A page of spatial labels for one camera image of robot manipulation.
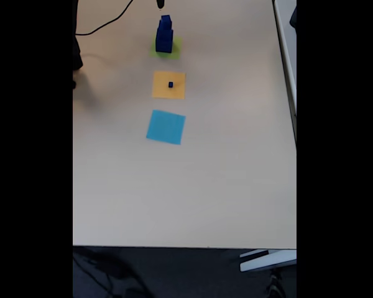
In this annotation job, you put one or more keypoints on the small blue cube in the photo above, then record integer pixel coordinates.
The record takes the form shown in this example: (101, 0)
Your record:
(165, 32)

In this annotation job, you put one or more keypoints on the green paper square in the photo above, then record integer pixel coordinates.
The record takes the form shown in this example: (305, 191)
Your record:
(176, 54)

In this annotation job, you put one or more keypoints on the orange paper square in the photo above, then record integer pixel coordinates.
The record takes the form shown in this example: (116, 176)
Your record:
(161, 91)

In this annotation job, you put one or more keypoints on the white table leg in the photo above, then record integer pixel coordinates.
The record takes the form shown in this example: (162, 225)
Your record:
(267, 262)

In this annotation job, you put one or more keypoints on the white side table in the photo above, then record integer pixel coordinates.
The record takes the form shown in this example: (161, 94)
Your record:
(286, 46)

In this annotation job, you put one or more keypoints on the dark blue object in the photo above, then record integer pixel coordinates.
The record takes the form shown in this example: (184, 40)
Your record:
(294, 18)

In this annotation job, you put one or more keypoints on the tiny blue cube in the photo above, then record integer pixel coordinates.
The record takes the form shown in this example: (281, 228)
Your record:
(165, 19)

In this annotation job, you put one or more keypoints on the large blue cube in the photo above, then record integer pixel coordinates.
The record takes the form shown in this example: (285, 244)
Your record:
(164, 46)

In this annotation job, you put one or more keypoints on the light blue paper square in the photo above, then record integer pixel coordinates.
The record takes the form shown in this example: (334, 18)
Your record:
(165, 127)

